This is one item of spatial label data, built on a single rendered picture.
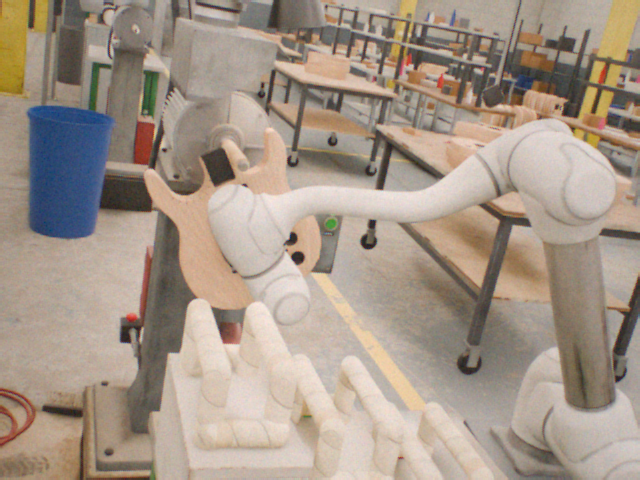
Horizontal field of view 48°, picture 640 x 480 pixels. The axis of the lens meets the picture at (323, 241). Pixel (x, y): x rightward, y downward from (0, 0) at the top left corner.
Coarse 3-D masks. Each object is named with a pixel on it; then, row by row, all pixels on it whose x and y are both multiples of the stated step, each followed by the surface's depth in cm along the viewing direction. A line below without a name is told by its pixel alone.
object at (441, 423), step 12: (432, 408) 116; (432, 420) 114; (444, 420) 112; (444, 432) 111; (456, 432) 110; (444, 444) 110; (456, 444) 107; (468, 444) 107; (456, 456) 106; (468, 456) 104; (468, 468) 103; (480, 468) 102
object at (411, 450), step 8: (392, 408) 113; (400, 416) 111; (408, 432) 107; (408, 440) 105; (416, 440) 106; (400, 448) 105; (408, 448) 104; (416, 448) 103; (408, 456) 103; (416, 456) 102; (424, 456) 102; (408, 464) 103; (416, 464) 101; (424, 464) 100; (432, 464) 100; (416, 472) 100; (424, 472) 99; (432, 472) 99
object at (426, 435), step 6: (426, 420) 116; (420, 426) 118; (426, 426) 117; (420, 432) 117; (426, 432) 117; (432, 432) 117; (420, 438) 118; (426, 438) 117; (432, 438) 117; (426, 444) 117; (432, 444) 118; (426, 450) 118; (432, 450) 119
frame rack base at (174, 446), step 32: (192, 384) 99; (256, 384) 102; (160, 416) 108; (192, 416) 91; (224, 416) 93; (256, 416) 94; (160, 448) 105; (192, 448) 85; (224, 448) 86; (256, 448) 88; (288, 448) 89
